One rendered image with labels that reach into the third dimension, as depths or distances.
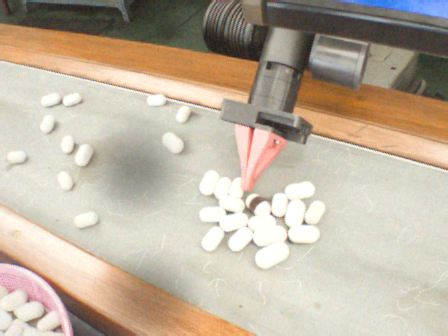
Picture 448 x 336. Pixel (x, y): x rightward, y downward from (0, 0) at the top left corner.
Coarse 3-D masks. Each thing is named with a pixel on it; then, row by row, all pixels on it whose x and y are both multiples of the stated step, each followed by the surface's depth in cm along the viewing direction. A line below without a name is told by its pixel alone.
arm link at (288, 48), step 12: (276, 36) 51; (288, 36) 50; (300, 36) 51; (312, 36) 52; (264, 48) 52; (276, 48) 51; (288, 48) 50; (300, 48) 51; (312, 48) 50; (264, 60) 52; (276, 60) 51; (288, 60) 51; (300, 60) 51; (312, 60) 51; (300, 72) 52
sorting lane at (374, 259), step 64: (0, 64) 93; (0, 128) 74; (64, 128) 71; (128, 128) 68; (192, 128) 66; (0, 192) 62; (64, 192) 60; (128, 192) 58; (192, 192) 57; (256, 192) 55; (320, 192) 53; (384, 192) 52; (128, 256) 51; (192, 256) 50; (320, 256) 47; (384, 256) 46; (256, 320) 43; (320, 320) 42; (384, 320) 41
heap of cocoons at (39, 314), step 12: (0, 288) 49; (0, 300) 48; (12, 300) 48; (24, 300) 49; (0, 312) 47; (12, 312) 49; (24, 312) 46; (36, 312) 46; (48, 312) 48; (0, 324) 46; (12, 324) 46; (24, 324) 47; (36, 324) 47; (48, 324) 45; (60, 324) 47
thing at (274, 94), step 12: (264, 72) 51; (276, 72) 51; (288, 72) 51; (252, 84) 53; (264, 84) 51; (276, 84) 51; (288, 84) 51; (300, 84) 53; (252, 96) 52; (264, 96) 51; (276, 96) 51; (288, 96) 51; (252, 108) 51; (264, 108) 50; (276, 108) 51; (288, 108) 52; (276, 120) 50; (288, 120) 50; (300, 120) 49
